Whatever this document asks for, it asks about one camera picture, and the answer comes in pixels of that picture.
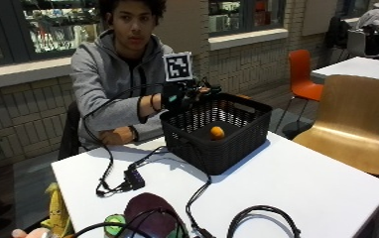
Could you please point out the small black hub box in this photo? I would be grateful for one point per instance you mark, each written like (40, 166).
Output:
(135, 179)

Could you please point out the grey window frame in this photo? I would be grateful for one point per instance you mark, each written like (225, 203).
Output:
(246, 16)
(18, 39)

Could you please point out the black woven plastic basket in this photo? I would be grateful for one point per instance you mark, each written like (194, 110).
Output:
(233, 152)

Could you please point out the black wrist watch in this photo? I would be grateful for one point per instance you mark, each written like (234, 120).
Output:
(133, 133)

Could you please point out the pink soft toy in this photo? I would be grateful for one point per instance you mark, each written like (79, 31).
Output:
(31, 233)

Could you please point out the light wooden chair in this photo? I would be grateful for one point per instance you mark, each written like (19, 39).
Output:
(351, 125)

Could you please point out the person in grey hoodie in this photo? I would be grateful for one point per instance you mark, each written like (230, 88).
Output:
(105, 76)

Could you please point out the green kiwi soft toy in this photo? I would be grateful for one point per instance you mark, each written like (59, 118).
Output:
(115, 224)

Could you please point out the yellow banana soft toy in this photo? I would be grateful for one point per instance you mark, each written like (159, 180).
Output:
(57, 211)

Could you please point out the black wristband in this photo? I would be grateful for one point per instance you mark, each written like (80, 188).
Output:
(155, 103)

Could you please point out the dark jacket on chair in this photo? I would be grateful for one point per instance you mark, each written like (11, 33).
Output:
(338, 33)

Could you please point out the orange fruit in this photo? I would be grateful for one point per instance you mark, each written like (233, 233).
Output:
(217, 133)

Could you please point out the black chair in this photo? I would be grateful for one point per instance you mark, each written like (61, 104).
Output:
(69, 132)

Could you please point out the white marker cube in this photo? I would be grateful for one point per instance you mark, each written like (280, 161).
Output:
(177, 66)

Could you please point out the white background table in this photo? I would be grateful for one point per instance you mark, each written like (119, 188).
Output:
(365, 67)

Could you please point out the orange plastic chair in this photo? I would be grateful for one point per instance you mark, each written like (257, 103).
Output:
(302, 82)

